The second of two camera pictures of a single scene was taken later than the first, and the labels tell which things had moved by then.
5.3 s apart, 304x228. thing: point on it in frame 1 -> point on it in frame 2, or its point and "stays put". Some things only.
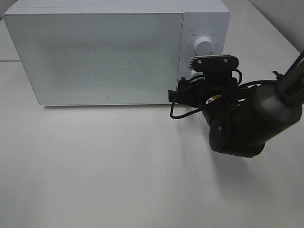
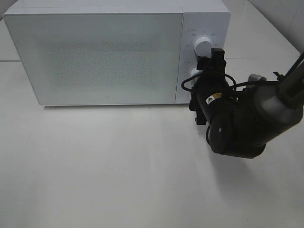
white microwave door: [99, 58] stays put
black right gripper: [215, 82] -> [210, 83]
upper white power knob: [203, 46] stays put
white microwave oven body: [99, 52] stays put
